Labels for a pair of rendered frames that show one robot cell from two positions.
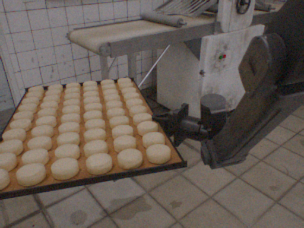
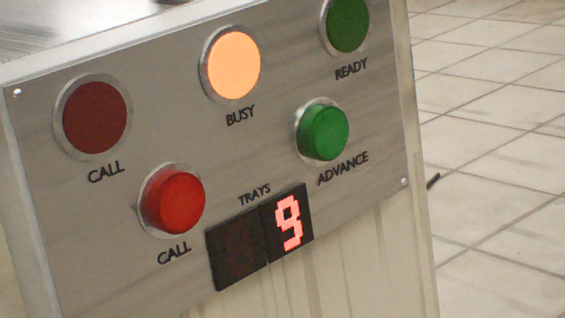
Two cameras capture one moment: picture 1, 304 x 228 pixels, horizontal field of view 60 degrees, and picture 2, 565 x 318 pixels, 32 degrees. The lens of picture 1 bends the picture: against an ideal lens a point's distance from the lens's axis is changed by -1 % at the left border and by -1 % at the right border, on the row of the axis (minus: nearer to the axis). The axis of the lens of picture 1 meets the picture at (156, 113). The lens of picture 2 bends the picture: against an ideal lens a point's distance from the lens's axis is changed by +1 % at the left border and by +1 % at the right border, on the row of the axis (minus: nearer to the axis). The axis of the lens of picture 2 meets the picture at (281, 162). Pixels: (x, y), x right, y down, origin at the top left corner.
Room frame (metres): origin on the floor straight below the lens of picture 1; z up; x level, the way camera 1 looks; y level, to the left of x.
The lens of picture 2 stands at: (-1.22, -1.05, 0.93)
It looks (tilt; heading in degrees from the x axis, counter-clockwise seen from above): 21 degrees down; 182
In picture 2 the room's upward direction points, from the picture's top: 9 degrees counter-clockwise
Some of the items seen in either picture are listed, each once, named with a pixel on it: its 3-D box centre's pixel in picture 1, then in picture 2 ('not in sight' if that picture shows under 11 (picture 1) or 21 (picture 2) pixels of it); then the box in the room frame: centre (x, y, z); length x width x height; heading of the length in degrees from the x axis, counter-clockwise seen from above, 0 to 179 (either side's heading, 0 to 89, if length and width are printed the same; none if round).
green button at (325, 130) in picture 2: not in sight; (321, 132); (-1.71, -1.05, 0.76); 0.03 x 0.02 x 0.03; 132
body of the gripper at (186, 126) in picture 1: (189, 127); not in sight; (0.58, -0.08, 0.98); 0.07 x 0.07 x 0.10; 59
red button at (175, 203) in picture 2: not in sight; (172, 200); (-1.65, -1.13, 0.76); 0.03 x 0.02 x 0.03; 132
